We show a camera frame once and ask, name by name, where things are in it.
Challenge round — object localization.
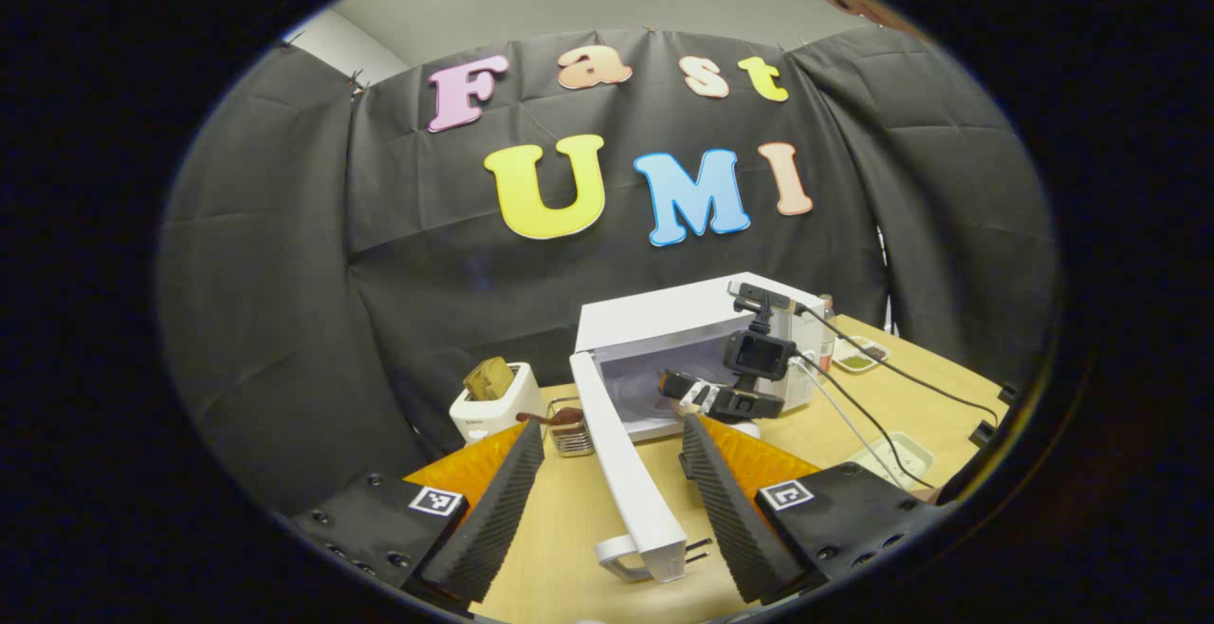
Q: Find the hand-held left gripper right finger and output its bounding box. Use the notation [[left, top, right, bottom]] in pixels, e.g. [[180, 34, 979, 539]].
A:
[[681, 413, 951, 606]]

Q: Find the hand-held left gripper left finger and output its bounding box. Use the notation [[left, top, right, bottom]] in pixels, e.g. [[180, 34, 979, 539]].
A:
[[285, 418, 547, 606]]

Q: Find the white microwave oven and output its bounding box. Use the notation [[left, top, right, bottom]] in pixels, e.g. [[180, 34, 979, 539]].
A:
[[569, 271, 828, 585]]

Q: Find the glass turntable plate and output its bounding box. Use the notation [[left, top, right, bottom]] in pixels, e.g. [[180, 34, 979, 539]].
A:
[[612, 382, 689, 428]]

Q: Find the clear plastic bottle red label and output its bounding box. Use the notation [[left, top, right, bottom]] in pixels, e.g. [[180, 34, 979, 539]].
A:
[[818, 294, 838, 375]]

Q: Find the white toaster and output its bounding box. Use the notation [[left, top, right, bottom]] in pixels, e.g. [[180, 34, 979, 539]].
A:
[[449, 361, 547, 445]]

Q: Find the white divided dish with beans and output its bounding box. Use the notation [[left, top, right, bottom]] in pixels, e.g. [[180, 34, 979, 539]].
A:
[[833, 335, 892, 375]]

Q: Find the toasted bread slice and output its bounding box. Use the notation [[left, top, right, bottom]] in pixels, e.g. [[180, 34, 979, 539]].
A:
[[463, 356, 516, 403]]

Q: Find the pale green plate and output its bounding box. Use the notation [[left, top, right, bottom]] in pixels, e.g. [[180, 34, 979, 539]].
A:
[[847, 431, 936, 491]]

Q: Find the black backdrop cloth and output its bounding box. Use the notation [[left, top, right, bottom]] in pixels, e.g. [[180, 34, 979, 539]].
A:
[[156, 27, 1058, 511]]

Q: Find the white cable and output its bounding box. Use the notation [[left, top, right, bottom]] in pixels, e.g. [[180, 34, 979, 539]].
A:
[[788, 362, 904, 486]]

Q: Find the black cable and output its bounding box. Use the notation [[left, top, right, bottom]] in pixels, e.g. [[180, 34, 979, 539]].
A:
[[795, 303, 1004, 411], [795, 352, 940, 493]]

